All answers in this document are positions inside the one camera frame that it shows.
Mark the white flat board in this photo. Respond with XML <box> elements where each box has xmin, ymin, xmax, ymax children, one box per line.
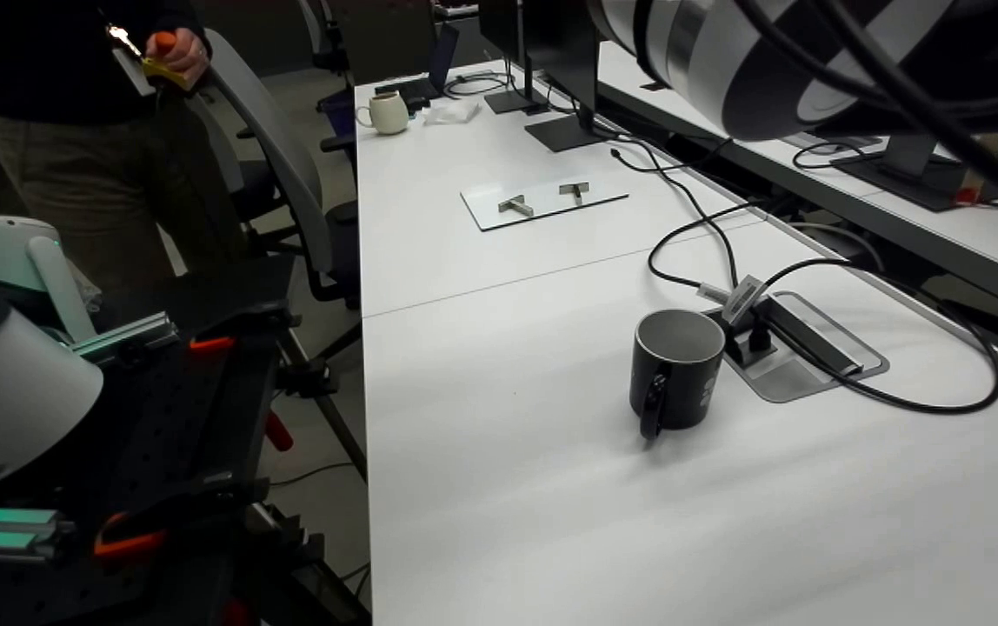
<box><xmin>458</xmin><ymin>181</ymin><xmax>630</xmax><ymax>234</ymax></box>

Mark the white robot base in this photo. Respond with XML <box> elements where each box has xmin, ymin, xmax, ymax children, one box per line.
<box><xmin>0</xmin><ymin>215</ymin><xmax>105</xmax><ymax>560</ymax></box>

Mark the silver monitor stand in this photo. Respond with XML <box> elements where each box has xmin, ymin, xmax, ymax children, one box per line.
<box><xmin>839</xmin><ymin>135</ymin><xmax>990</xmax><ymax>213</ymax></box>

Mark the grey desk cable port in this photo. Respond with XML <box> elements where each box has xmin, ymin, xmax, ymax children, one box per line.
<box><xmin>728</xmin><ymin>291</ymin><xmax>891</xmax><ymax>405</ymax></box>

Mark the person in dark clothes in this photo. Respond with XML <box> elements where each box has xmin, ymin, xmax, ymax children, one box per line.
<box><xmin>0</xmin><ymin>0</ymin><xmax>247</xmax><ymax>302</ymax></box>

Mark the grey T-shaped metal piece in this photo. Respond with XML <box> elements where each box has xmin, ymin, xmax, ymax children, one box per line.
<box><xmin>560</xmin><ymin>181</ymin><xmax>590</xmax><ymax>210</ymax></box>

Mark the black mounting plate with clamps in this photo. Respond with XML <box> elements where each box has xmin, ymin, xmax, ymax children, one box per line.
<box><xmin>0</xmin><ymin>337</ymin><xmax>372</xmax><ymax>626</ymax></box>

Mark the white mug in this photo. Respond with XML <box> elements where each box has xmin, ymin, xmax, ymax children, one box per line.
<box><xmin>370</xmin><ymin>89</ymin><xmax>410</xmax><ymax>135</ymax></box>

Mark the grey office chair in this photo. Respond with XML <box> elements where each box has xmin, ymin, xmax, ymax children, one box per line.
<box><xmin>204</xmin><ymin>30</ymin><xmax>366</xmax><ymax>468</ymax></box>

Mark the black cable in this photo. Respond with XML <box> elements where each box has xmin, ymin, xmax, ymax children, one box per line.
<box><xmin>608</xmin><ymin>135</ymin><xmax>998</xmax><ymax>419</ymax></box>

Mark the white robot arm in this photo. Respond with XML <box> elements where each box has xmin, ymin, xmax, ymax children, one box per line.
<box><xmin>584</xmin><ymin>0</ymin><xmax>998</xmax><ymax>186</ymax></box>

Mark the person's hand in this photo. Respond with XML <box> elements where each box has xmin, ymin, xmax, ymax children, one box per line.
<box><xmin>141</xmin><ymin>29</ymin><xmax>210</xmax><ymax>89</ymax></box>

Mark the black mug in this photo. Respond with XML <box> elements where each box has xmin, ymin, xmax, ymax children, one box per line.
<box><xmin>630</xmin><ymin>310</ymin><xmax>728</xmax><ymax>442</ymax></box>

